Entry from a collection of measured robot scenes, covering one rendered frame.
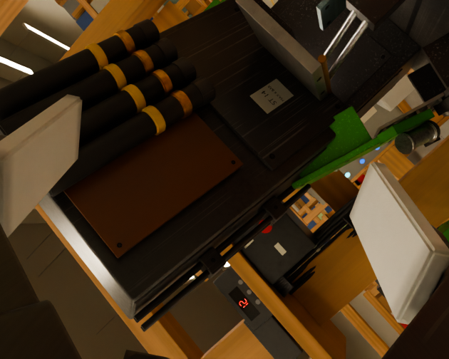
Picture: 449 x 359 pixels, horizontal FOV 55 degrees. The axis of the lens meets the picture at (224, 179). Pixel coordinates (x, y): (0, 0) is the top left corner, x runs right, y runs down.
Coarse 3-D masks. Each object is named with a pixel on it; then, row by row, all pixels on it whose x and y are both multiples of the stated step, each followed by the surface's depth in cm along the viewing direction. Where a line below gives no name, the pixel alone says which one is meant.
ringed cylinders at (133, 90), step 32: (128, 32) 70; (64, 64) 65; (96, 64) 67; (128, 64) 68; (160, 64) 71; (192, 64) 71; (0, 96) 60; (32, 96) 63; (96, 96) 65; (128, 96) 65; (160, 96) 68; (192, 96) 68; (0, 128) 59; (96, 128) 63; (128, 128) 62; (160, 128) 65; (96, 160) 60
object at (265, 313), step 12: (228, 276) 110; (228, 288) 110; (240, 288) 109; (228, 300) 110; (240, 300) 109; (252, 300) 108; (240, 312) 109; (252, 312) 108; (264, 312) 107; (252, 324) 108
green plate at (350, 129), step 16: (352, 112) 76; (336, 128) 77; (352, 128) 76; (336, 144) 77; (352, 144) 76; (368, 144) 74; (384, 144) 84; (320, 160) 77; (336, 160) 75; (352, 160) 83; (304, 176) 77; (320, 176) 79
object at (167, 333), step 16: (48, 224) 135; (64, 240) 134; (112, 304) 129; (160, 304) 132; (128, 320) 127; (144, 320) 126; (160, 320) 126; (144, 336) 126; (160, 336) 124; (176, 336) 126; (160, 352) 124; (176, 352) 123; (192, 352) 126
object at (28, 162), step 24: (72, 96) 18; (48, 120) 15; (72, 120) 18; (0, 144) 13; (24, 144) 14; (48, 144) 16; (72, 144) 18; (0, 168) 12; (24, 168) 14; (48, 168) 16; (0, 192) 13; (24, 192) 14; (0, 216) 13; (24, 216) 15
